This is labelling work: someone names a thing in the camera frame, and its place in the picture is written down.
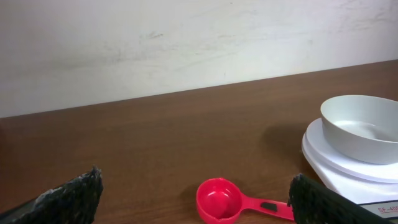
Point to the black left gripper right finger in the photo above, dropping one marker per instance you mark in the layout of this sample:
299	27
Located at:
313	203

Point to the white digital kitchen scale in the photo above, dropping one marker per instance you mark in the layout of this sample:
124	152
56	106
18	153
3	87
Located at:
371	186

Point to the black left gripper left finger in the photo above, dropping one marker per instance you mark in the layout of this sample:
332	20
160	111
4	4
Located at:
74	202

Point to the white round bowl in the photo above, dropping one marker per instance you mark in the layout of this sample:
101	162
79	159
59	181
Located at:
361	127

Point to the red plastic measuring scoop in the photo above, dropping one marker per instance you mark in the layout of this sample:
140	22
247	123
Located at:
218	200

